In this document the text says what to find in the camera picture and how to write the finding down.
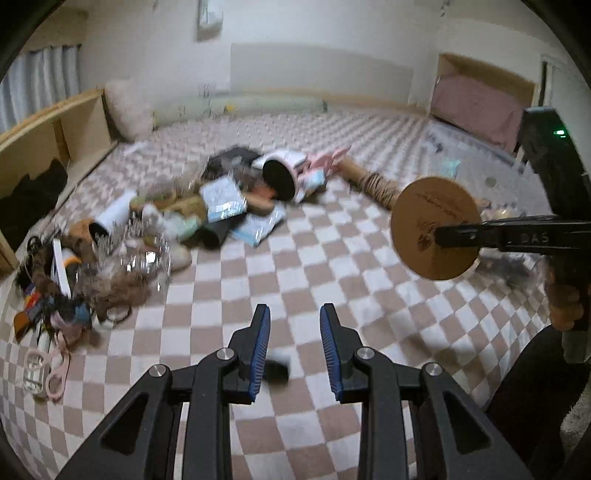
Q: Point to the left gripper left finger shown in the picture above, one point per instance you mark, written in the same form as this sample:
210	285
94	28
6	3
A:
137	439

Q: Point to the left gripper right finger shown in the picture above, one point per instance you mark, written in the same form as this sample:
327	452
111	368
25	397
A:
412	411

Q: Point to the round wooden cat coaster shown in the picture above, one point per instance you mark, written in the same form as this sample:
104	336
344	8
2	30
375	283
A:
423	207

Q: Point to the blue face mask packet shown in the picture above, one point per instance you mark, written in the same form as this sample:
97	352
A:
222	199

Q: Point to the person right hand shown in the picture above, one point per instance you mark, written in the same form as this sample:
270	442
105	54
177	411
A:
565	305

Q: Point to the clear plastic storage bin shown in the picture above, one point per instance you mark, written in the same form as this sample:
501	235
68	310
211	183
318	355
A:
500	184

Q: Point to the pink blanket in alcove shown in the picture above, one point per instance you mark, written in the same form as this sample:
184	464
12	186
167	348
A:
491	114

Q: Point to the cardboard tube with twine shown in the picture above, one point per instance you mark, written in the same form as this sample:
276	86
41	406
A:
374	185

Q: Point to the beige smooth stone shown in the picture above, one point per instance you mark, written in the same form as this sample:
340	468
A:
179	257

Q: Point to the silver pearl tiara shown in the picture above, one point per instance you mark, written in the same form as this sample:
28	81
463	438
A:
134	250

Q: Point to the grey headboard panel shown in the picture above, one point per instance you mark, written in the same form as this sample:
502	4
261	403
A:
315	69

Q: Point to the white cylinder tube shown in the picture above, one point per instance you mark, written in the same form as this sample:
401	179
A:
114	215

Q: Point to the pink bunny phone stand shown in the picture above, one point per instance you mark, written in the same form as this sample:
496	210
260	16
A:
322	161

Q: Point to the black clothing on shelf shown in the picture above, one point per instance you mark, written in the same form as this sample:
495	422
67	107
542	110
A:
30	201

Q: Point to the round black mirror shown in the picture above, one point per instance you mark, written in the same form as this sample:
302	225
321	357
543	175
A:
280	177

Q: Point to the wooden bedside shelf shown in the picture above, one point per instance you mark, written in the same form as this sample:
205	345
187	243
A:
74	131

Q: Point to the white fluffy pillow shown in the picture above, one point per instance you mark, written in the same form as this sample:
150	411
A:
130	113

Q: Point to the green bolster pillow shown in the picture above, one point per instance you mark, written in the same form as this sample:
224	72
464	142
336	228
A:
197	108

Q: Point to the hanging white paper bag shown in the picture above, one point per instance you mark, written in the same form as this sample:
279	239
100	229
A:
209	19

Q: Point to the grey curtain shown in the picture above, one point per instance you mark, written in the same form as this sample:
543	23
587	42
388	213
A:
38	80

